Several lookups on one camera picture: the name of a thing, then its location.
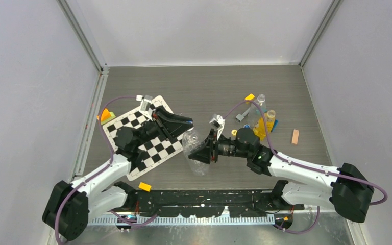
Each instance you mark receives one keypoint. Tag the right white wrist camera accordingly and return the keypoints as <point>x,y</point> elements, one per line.
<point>218,122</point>

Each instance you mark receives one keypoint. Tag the blue lego brick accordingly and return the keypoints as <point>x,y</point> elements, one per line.
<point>274,125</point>

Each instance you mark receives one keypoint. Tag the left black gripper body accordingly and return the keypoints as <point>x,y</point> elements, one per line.
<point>152,130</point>

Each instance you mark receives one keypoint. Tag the black white chessboard mat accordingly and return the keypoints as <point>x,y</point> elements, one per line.
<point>124,134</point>

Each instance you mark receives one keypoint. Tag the clear plastic bottle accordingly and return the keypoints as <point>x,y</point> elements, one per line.
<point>256,110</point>

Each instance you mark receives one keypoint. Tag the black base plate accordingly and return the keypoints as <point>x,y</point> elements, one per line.
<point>202,203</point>

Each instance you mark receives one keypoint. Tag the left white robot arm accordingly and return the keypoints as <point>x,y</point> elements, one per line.
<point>72,205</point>

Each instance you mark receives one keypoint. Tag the yellow block near base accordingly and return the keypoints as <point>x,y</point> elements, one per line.
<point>145,186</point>

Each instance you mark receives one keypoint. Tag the clear bottle blue cap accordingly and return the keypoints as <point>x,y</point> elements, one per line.
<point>192,139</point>

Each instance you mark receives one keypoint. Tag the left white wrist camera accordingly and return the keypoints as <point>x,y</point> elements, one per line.
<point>145,105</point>

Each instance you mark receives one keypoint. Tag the grey slotted cable duct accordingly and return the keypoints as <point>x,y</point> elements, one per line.
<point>224,219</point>

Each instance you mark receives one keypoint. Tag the tan wooden block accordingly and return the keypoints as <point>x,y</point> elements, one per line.
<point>295,136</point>

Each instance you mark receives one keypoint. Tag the grey long block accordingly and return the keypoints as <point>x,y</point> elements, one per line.
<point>241,116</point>

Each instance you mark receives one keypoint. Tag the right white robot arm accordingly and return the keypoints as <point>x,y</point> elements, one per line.
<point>343,189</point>

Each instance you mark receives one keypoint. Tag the yellow juice bottle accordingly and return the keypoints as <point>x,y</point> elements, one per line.
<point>265,124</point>

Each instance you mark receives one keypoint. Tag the orange green block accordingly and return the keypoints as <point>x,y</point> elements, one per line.
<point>106,116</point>

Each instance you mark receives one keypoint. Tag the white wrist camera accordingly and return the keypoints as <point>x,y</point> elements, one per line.
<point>218,122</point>
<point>145,105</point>

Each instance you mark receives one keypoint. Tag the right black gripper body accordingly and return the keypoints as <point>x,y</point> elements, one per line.
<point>222,146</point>

